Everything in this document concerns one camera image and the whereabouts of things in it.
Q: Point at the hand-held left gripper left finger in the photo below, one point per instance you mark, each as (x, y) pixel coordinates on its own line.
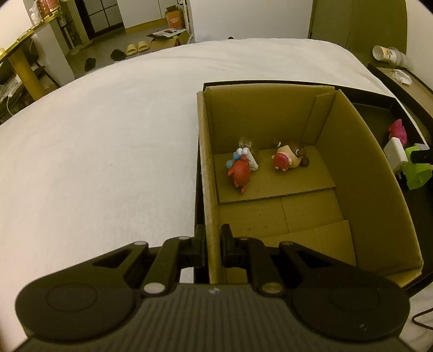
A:
(199, 250)

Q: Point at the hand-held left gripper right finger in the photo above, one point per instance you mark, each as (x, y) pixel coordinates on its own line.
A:
(230, 252)

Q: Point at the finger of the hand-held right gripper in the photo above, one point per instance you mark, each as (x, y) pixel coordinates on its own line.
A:
(423, 156)

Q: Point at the green toy house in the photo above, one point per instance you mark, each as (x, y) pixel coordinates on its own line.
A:
(421, 174)

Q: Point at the white charger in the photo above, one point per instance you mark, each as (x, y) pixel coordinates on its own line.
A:
(394, 155)

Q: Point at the pink toy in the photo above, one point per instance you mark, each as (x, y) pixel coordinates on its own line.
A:
(398, 130)

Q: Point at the black tray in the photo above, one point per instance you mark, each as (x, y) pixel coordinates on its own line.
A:
(379, 111)

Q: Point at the brown cardboard box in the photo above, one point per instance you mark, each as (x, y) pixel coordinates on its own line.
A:
(365, 189)

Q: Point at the red and blue figurine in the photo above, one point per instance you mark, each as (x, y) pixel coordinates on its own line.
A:
(241, 171)

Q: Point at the brown-haired doll figurine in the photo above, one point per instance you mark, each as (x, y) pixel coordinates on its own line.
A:
(287, 157)

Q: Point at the black nightstand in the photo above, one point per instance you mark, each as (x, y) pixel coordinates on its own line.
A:
(414, 93)

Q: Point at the paper noodle cup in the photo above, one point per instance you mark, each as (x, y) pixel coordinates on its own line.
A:
(387, 54)

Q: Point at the green headboard panel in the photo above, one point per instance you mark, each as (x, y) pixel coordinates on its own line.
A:
(362, 27)

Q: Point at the black shoe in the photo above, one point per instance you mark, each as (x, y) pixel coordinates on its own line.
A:
(88, 64)
(118, 54)

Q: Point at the flat cardboard box with paper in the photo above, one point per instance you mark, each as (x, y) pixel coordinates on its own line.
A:
(167, 38)

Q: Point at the orange cardboard box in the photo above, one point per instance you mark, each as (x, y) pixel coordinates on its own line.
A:
(175, 18)

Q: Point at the black-framed glass door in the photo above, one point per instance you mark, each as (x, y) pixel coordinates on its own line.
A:
(101, 15)

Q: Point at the round table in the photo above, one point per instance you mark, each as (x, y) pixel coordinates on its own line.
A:
(20, 64)

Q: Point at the red box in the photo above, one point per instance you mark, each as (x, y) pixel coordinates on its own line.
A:
(49, 6)

